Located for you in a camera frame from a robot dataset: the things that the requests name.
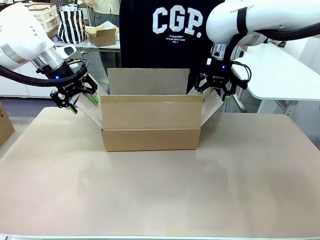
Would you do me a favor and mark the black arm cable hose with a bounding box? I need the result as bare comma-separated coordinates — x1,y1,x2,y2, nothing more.
223,22,320,90
0,58,90,88

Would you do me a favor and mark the white plastic basket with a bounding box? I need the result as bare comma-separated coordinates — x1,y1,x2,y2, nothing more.
28,4,59,33

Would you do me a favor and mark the black white striped bag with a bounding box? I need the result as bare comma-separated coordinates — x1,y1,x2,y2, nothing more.
57,8,86,44

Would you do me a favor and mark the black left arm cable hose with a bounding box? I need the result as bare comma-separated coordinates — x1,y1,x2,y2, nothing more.
0,58,90,88

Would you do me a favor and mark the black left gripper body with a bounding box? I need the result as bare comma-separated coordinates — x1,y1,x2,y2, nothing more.
37,59,86,98

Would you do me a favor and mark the person in black printed shirt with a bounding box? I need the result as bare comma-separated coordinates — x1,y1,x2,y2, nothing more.
119,0,225,95

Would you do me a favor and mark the small open cardboard box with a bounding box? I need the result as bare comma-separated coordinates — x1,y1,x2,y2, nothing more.
85,26,119,48

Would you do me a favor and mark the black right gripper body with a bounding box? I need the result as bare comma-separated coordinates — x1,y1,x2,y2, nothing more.
205,58,233,93

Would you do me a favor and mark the white curved side table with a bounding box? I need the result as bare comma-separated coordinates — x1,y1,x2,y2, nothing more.
230,42,320,116

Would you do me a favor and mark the white background table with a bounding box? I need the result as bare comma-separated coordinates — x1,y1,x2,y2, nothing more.
53,36,121,53

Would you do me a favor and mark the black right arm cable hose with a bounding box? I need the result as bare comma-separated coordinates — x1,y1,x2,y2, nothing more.
223,22,320,90

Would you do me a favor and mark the large brown cardboard box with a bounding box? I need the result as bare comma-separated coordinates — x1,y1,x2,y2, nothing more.
74,67,224,153

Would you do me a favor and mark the background person beige shirt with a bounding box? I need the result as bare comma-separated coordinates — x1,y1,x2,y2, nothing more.
81,0,121,16

